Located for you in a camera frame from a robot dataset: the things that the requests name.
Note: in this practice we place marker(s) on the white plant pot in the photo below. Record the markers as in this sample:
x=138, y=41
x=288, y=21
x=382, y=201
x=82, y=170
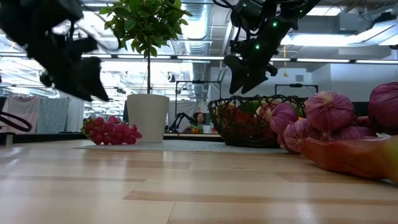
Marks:
x=147, y=118

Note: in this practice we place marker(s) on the silver corrugated duct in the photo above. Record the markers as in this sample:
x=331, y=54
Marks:
x=197, y=28

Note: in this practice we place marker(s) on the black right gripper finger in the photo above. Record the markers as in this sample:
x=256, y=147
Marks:
x=256, y=79
x=238, y=73

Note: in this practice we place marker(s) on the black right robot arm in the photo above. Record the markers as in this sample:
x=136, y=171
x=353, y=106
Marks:
x=280, y=9

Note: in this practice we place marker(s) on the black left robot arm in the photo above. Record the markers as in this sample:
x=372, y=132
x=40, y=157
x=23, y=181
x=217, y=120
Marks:
x=31, y=18

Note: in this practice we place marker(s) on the pink dragon fruit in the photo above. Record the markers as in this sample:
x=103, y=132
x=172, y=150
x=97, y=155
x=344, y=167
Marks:
x=265, y=112

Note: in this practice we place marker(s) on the grey place mat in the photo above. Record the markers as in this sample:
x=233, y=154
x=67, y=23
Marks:
x=186, y=146

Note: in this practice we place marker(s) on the white pillar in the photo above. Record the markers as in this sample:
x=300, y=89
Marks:
x=74, y=115

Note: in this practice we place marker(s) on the green leafy plant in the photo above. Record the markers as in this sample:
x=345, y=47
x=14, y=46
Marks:
x=146, y=25

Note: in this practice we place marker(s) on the grey blue hanging cloth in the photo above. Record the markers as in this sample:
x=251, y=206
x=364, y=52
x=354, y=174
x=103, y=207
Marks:
x=53, y=113

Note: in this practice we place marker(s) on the red grape bunch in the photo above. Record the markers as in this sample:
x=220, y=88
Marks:
x=112, y=132

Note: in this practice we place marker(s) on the background black robot arm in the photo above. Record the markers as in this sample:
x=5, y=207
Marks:
x=180, y=116

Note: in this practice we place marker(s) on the orange fruit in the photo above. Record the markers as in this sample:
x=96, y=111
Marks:
x=300, y=118

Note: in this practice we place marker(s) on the person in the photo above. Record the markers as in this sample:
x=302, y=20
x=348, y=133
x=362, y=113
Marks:
x=200, y=118

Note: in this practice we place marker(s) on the black aluminium table frame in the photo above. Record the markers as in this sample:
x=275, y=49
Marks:
x=46, y=137

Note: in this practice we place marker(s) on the pink hanging cloth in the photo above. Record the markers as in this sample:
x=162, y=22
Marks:
x=21, y=112

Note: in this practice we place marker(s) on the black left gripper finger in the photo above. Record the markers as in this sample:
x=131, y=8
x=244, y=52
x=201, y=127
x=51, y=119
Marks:
x=87, y=45
x=93, y=81

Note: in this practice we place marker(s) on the white cup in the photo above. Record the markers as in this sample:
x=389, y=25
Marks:
x=206, y=128

